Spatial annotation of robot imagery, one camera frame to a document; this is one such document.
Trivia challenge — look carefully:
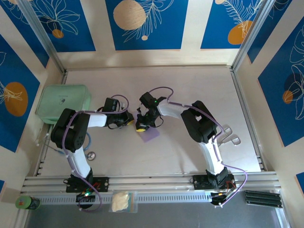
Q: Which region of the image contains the lilac paper sheet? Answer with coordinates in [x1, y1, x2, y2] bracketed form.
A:
[133, 113, 160, 143]

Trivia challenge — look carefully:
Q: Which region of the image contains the blue tube stethoscope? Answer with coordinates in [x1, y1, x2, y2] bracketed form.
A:
[35, 133, 96, 161]

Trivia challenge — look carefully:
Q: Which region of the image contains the mint green zip pouch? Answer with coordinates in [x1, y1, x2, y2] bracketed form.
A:
[35, 85, 92, 125]

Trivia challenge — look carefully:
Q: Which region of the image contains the clear bag with cream contents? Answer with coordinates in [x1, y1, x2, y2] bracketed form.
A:
[108, 190, 139, 213]

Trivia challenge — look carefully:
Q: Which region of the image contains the black controller board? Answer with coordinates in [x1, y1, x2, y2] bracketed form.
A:
[76, 191, 97, 204]
[210, 191, 229, 207]

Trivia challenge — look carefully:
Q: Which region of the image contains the green can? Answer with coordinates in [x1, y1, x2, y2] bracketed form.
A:
[15, 196, 41, 211]

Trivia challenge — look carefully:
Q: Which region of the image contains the black ribbed block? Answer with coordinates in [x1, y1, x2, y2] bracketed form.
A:
[244, 190, 283, 209]

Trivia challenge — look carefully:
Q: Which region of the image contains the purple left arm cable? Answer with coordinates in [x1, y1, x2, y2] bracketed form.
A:
[62, 95, 130, 213]

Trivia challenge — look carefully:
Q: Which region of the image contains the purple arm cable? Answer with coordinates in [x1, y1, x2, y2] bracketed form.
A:
[142, 86, 249, 207]
[62, 95, 130, 213]

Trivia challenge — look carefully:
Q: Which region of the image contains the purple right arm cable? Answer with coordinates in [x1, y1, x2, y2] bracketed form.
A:
[142, 86, 249, 207]

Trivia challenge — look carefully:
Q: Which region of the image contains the aluminium mounting rail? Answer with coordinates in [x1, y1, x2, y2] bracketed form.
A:
[20, 171, 282, 193]

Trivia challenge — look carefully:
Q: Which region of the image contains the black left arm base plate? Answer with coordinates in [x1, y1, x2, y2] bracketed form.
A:
[63, 177, 110, 193]

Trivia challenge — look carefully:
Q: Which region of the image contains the blue floral wall poster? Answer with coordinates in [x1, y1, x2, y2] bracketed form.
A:
[247, 0, 293, 64]
[28, 0, 97, 53]
[0, 33, 41, 153]
[105, 0, 189, 51]
[257, 16, 304, 148]
[0, 0, 50, 69]
[200, 0, 264, 50]

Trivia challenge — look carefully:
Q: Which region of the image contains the grey slotted cable duct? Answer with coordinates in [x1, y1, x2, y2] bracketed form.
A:
[35, 191, 247, 205]

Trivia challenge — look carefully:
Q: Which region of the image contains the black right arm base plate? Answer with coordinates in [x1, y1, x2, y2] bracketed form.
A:
[190, 174, 236, 190]

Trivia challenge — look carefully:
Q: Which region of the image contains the aluminium frame post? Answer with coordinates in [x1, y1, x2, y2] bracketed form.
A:
[231, 0, 278, 72]
[18, 0, 67, 73]

